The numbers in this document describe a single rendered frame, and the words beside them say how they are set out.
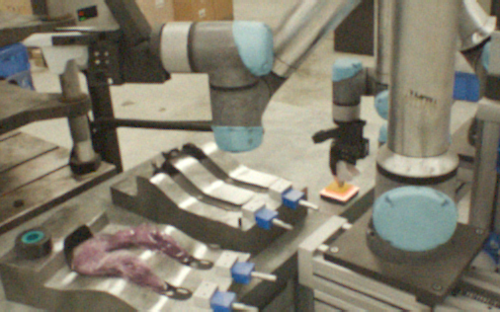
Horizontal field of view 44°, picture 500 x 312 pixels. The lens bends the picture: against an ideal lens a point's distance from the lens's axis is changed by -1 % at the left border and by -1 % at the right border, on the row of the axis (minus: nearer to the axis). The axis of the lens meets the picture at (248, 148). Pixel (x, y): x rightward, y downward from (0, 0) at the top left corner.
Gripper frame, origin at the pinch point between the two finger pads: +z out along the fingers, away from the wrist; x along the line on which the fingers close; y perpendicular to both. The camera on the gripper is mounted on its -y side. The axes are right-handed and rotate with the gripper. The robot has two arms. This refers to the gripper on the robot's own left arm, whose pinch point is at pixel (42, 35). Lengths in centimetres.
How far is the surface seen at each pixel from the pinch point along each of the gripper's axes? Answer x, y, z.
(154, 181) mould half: 56, 45, 7
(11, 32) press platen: 71, 8, 53
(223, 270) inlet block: 29, 55, -18
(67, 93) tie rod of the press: 81, 28, 44
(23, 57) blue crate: 355, 64, 236
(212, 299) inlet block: 20, 57, -18
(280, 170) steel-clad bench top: 91, 54, -19
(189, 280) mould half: 27, 57, -11
